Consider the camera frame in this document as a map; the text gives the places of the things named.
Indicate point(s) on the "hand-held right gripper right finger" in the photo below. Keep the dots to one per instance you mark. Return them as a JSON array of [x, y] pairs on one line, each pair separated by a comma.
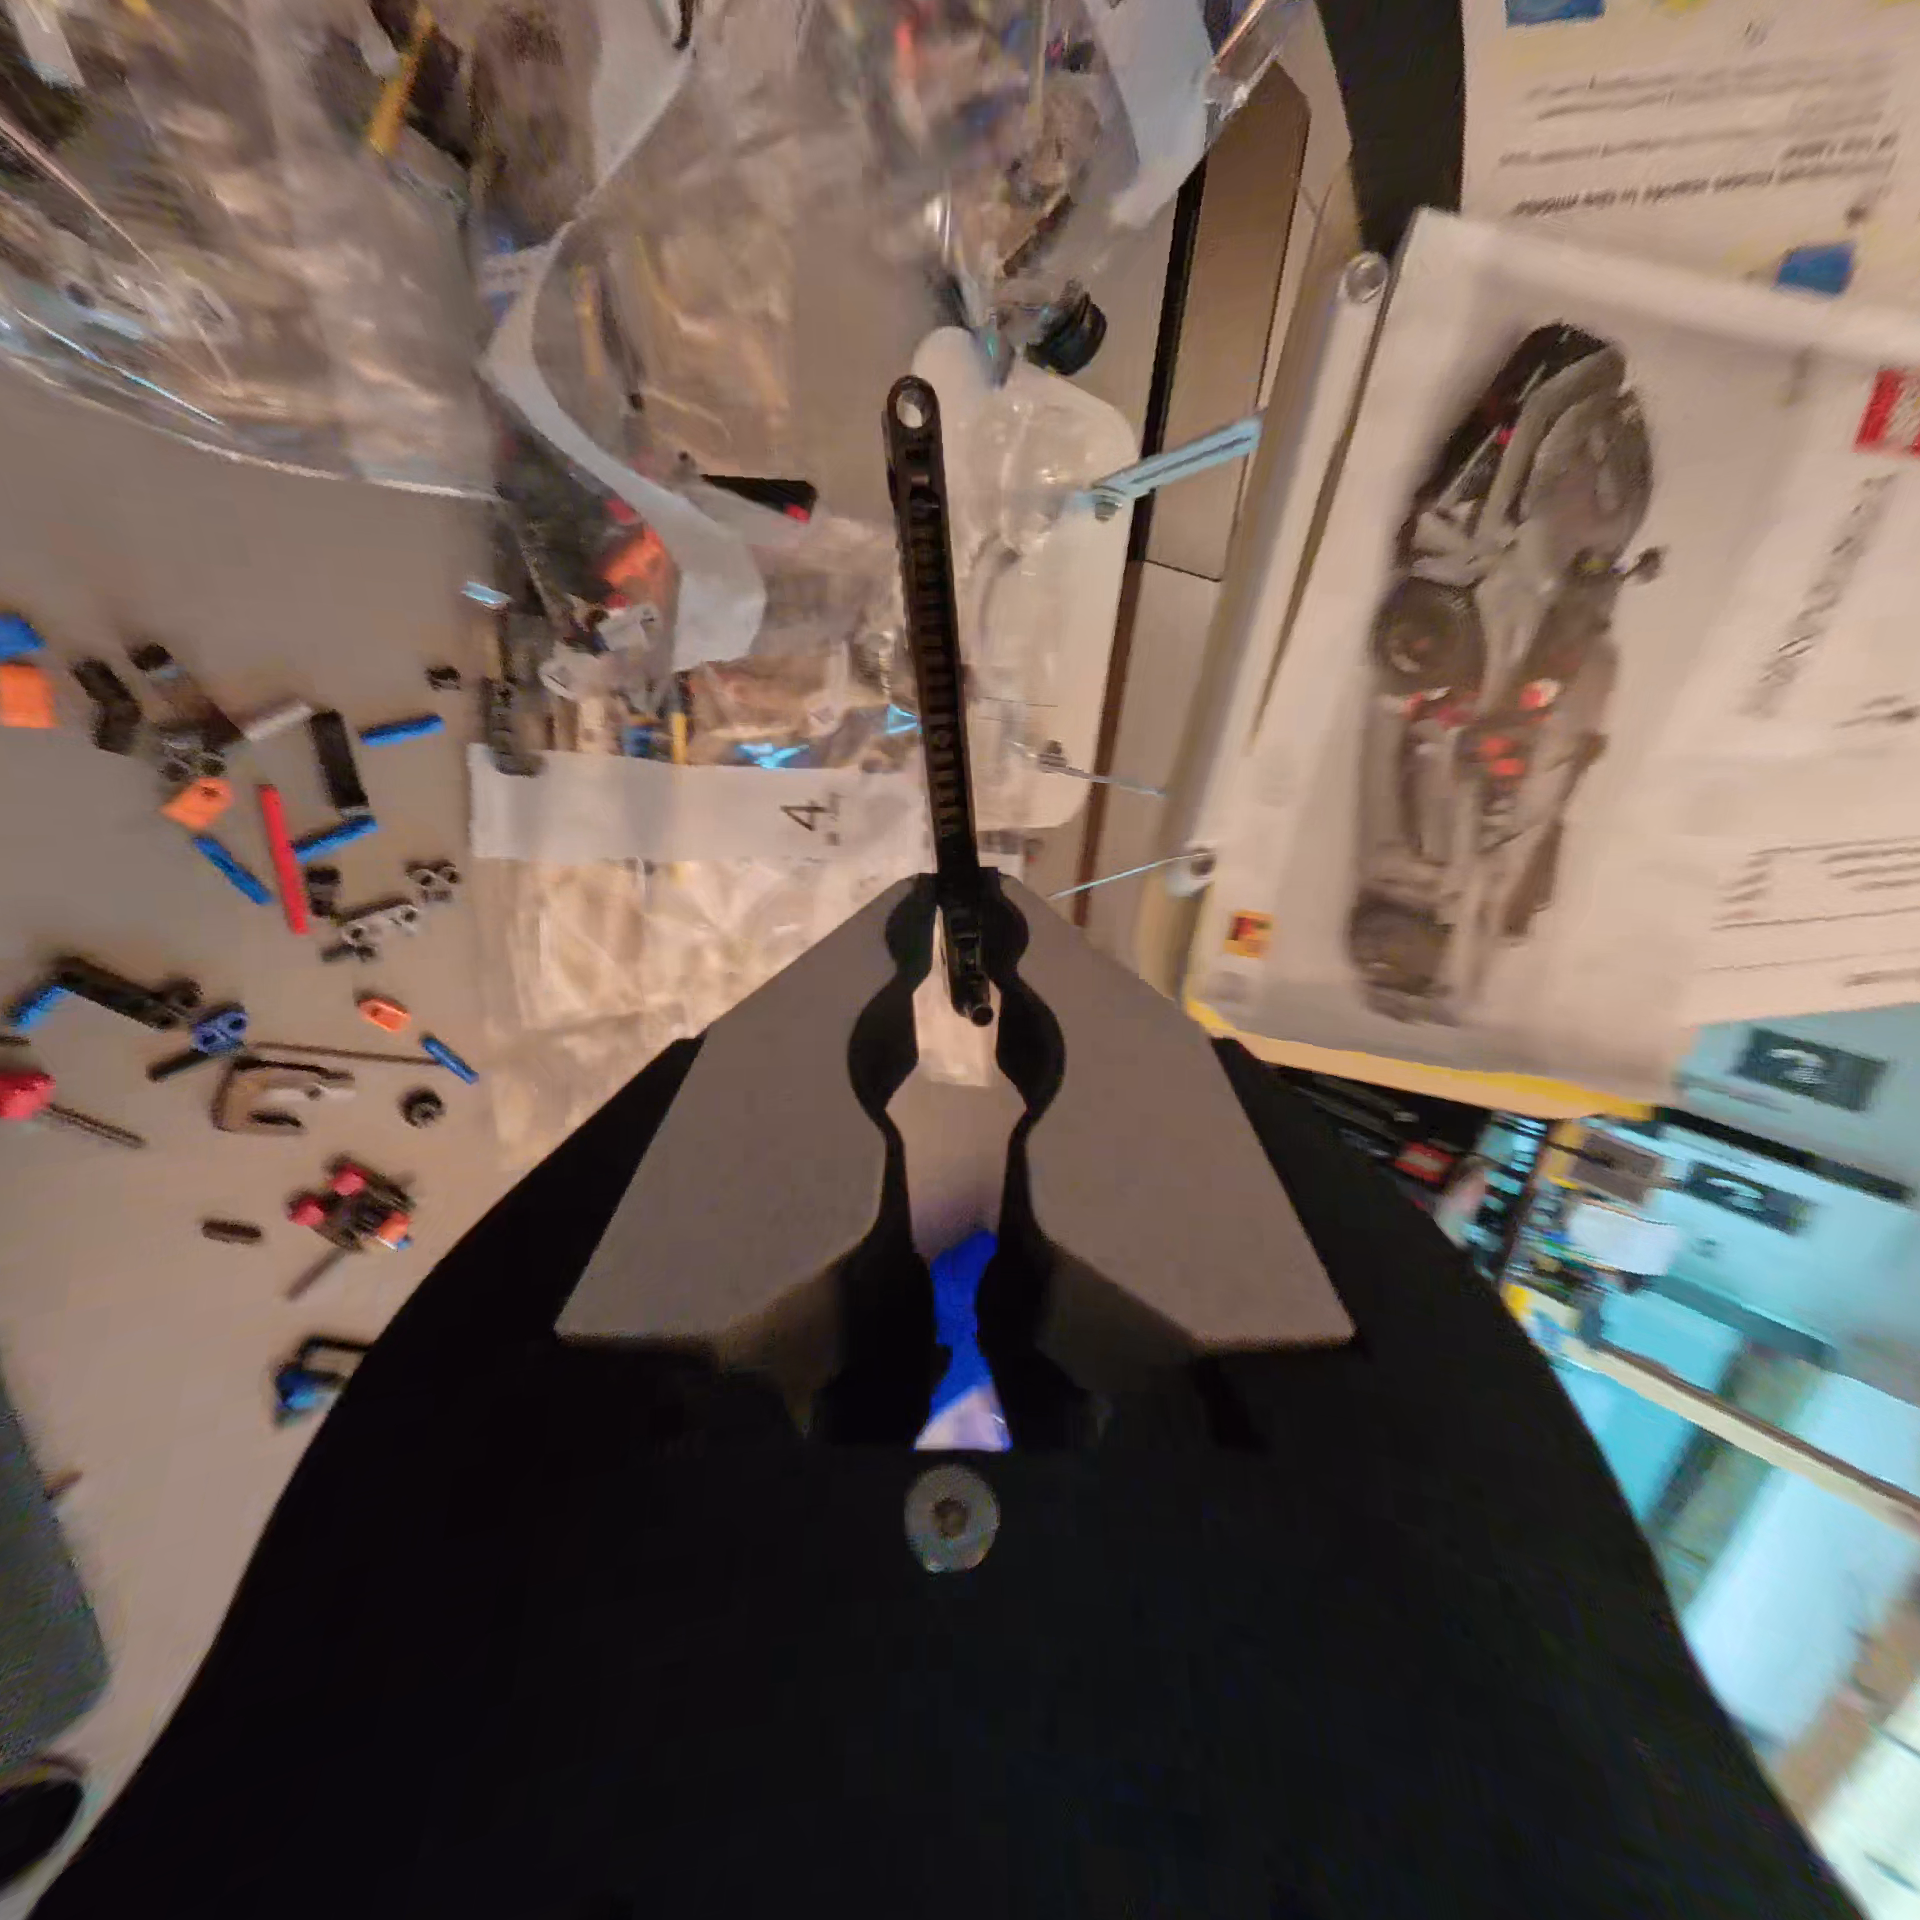
[[1202, 1202]]

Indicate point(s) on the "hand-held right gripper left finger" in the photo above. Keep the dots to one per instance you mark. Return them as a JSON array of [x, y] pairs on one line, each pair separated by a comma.
[[704, 1202]]

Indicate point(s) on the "small grey Lego assembly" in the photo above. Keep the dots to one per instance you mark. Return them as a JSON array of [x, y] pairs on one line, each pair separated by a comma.
[[373, 926]]

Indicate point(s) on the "black lego gear rack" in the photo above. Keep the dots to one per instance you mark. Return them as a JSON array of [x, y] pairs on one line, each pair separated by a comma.
[[938, 675]]

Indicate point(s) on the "dark lego set box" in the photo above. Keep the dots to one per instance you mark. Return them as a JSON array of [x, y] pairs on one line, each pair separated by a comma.
[[1382, 1142]]

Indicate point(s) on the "blue lego pin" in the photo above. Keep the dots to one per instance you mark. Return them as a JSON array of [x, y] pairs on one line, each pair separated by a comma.
[[451, 1059], [235, 869], [37, 1004], [402, 730], [335, 838]]

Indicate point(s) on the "small black lego gear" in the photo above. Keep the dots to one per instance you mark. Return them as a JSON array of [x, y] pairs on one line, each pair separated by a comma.
[[423, 1107]]

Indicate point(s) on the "red and black lego assembly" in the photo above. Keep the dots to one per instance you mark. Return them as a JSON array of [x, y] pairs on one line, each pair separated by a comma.
[[352, 1205]]

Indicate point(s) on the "long grey lego axle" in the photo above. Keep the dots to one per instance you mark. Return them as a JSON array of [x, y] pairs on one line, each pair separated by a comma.
[[346, 1055]]

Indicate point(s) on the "black and grey lego block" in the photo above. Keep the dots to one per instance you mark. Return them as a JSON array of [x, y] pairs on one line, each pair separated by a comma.
[[278, 1096]]

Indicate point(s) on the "black lego pin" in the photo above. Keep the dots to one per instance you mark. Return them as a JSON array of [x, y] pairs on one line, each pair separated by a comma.
[[235, 1234]]

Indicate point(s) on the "short blue lego beam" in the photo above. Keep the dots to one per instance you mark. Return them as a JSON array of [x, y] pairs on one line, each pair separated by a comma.
[[220, 1029]]

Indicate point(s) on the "red lego axle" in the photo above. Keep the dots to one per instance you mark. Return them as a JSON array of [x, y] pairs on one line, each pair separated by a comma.
[[283, 859]]

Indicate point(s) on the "dark grey lego axle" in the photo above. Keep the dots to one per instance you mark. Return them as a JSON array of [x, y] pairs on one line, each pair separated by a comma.
[[99, 1127]]

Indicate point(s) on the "black angled lego beam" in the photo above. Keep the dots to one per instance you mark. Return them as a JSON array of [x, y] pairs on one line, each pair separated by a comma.
[[130, 994]]

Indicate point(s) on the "red lego axle connector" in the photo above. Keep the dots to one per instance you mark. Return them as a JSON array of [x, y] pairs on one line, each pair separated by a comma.
[[26, 1094]]

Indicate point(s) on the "lego instruction booklet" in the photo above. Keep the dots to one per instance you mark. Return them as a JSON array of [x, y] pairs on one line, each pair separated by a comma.
[[1652, 675]]

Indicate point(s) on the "black angled lego connector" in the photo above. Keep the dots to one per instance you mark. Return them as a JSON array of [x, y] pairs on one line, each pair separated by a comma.
[[109, 704]]

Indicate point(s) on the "orange lego tile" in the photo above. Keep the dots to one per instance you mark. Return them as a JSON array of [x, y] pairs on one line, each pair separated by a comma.
[[28, 698]]

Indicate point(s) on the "white rod with ball end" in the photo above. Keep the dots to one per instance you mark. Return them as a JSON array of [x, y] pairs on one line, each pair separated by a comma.
[[1195, 867]]

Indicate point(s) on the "light blue slotted bar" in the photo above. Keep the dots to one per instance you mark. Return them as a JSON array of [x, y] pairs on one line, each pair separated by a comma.
[[1103, 775], [1186, 458]]

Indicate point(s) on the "empty clear plastic bag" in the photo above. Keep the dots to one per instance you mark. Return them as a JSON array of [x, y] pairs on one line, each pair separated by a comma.
[[1036, 480]]

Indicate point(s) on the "black round knob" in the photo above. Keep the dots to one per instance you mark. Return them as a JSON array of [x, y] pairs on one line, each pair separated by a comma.
[[1068, 331]]

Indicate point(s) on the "black pointed panel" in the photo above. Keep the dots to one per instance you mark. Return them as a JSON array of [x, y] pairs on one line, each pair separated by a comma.
[[1396, 106]]

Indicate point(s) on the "white printed paper sheet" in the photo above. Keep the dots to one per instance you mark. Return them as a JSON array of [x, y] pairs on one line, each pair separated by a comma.
[[1682, 120]]

